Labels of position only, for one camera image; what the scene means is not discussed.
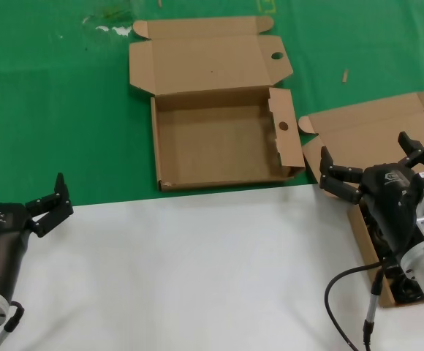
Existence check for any bundled black power cable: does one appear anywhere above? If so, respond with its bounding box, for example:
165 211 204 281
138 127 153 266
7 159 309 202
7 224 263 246
389 263 424 303

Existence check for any open cardboard box plain lid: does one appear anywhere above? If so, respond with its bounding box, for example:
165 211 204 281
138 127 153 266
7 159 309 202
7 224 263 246
298 91 424 308

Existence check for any clear plastic scrap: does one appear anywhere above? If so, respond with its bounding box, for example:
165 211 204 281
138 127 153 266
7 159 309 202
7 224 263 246
81 6 135 37

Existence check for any green table cloth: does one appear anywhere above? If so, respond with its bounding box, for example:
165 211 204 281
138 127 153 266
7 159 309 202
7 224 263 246
0 0 424 220

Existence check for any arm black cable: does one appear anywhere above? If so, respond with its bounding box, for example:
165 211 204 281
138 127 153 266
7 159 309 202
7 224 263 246
0 300 26 351
324 255 399 351

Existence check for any open cardboard box with holes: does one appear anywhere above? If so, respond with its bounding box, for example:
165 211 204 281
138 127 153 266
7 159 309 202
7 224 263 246
128 15 306 192

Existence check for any loose black power cable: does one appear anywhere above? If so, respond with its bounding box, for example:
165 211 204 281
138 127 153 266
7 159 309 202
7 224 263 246
362 208 387 249

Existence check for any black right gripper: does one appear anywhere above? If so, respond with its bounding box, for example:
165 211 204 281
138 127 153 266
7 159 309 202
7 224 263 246
319 131 424 254

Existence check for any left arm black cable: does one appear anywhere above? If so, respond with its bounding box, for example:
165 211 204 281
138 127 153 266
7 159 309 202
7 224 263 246
0 300 26 351

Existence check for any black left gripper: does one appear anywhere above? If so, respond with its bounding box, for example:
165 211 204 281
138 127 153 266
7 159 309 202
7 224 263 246
0 172 75 300

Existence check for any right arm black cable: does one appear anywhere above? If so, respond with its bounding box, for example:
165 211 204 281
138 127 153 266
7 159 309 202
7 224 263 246
324 255 399 351

